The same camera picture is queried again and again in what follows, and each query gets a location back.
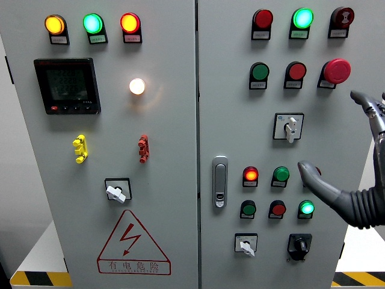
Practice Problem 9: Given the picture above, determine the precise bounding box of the gray switch with white handle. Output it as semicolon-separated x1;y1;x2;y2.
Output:
272;113;305;144

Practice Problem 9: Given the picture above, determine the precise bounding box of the small green lit lamp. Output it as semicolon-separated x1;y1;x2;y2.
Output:
298;200;315;216

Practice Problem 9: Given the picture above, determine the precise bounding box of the black yellow striped tape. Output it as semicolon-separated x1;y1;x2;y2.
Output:
331;272;385;287
10;271;73;287

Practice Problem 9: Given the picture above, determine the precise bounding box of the small red push button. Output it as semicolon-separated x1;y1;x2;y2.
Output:
269;200;286;216

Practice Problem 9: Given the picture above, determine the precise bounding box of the small green unlit lamp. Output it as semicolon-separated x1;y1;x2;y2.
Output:
273;166;290;182

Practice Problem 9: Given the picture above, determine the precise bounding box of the small green push button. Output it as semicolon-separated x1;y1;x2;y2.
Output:
240;200;257;216

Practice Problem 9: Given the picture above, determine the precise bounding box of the small red lit lamp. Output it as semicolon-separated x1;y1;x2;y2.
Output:
242;166;259;182

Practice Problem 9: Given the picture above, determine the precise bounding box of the silver door lock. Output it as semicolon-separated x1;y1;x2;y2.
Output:
212;155;229;209

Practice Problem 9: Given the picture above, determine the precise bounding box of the large red stop button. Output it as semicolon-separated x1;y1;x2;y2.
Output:
322;58;352;84

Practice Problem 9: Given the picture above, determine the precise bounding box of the pale grey door with lock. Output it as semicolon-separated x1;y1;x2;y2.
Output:
197;0;385;289

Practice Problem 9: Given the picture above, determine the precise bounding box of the large red push button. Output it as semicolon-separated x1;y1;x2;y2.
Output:
285;61;307;81

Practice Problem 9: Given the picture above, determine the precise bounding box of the large green push button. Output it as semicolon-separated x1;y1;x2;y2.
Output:
249;61;270;81

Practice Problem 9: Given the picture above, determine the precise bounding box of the dark red buzzer lamp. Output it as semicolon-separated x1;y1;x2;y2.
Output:
330;6;355;27

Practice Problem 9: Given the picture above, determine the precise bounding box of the large green lit lamp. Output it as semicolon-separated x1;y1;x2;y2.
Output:
82;13;105;34
292;7;314;30

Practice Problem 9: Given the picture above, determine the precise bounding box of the pale grey cabinet door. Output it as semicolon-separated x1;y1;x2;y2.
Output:
0;0;200;289

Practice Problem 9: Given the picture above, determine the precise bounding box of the large red unlit lamp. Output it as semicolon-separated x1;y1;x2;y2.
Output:
251;8;274;30

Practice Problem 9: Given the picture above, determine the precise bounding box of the red warning triangle sticker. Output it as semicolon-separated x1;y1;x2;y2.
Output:
96;209;172;276

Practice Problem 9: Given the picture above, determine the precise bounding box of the white glowing lamp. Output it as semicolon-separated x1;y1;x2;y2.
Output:
129;78;146;96

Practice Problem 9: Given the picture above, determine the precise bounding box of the orange-red lit round lamp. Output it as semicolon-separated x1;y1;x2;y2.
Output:
119;12;141;34

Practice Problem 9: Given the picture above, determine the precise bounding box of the black digital display meter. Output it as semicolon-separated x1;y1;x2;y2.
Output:
33;58;102;116

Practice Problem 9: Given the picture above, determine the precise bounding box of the yellow round lamp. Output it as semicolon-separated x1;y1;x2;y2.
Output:
44;14;66;36

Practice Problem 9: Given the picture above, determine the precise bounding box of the black-handled turn switch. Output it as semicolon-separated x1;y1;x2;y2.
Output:
286;233;313;261

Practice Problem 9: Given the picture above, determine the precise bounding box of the small white-handled turn switch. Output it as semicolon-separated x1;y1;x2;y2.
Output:
234;232;258;258

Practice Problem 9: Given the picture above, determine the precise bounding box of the small red handle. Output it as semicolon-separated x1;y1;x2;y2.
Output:
138;134;149;164

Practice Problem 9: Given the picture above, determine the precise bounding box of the white-handled switch, black plate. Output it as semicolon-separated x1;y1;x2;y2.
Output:
103;177;132;205

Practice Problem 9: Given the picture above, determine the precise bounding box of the small yellow handle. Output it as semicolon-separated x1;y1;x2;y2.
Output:
72;134;88;164

